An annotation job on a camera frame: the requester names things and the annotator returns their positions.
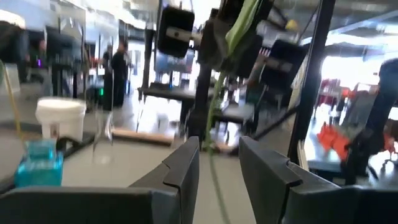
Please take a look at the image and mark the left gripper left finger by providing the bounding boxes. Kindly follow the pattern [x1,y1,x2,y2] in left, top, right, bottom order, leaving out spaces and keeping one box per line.
[0,136,200,224]

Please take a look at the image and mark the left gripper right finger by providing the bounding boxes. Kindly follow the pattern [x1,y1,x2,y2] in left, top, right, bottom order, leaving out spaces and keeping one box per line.
[238,136,398,224]

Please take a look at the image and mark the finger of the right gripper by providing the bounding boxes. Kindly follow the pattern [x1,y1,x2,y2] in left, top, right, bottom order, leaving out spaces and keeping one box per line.
[198,18,231,72]
[236,34,265,78]

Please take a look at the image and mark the black artificial tulip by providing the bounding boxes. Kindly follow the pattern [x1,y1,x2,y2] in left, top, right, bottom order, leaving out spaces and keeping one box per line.
[201,0,262,224]

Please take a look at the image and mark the blue glass vase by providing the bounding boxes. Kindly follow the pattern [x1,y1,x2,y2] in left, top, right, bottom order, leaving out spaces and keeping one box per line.
[14,139,65,188]

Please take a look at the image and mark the clear glass vase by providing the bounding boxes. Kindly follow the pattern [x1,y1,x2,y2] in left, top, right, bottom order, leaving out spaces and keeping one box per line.
[92,108,114,155]

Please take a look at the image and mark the yellow tag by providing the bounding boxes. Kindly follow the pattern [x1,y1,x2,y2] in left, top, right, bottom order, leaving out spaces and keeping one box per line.
[285,19,300,32]

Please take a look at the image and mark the dark grey desk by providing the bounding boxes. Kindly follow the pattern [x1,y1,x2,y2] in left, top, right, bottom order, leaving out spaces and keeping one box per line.
[138,82,200,125]

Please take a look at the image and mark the person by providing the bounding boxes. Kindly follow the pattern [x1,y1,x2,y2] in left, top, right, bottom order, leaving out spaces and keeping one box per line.
[110,42,130,110]
[101,43,114,111]

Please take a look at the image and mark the wooden table side board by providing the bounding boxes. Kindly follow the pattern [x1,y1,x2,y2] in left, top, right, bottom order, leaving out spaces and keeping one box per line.
[111,128,175,146]

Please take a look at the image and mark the white pedal trash bin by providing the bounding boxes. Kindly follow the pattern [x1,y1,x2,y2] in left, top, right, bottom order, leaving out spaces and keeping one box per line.
[35,96,87,142]

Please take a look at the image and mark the yellow cable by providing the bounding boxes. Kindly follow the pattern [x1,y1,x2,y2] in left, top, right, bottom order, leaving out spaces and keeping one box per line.
[1,62,24,141]

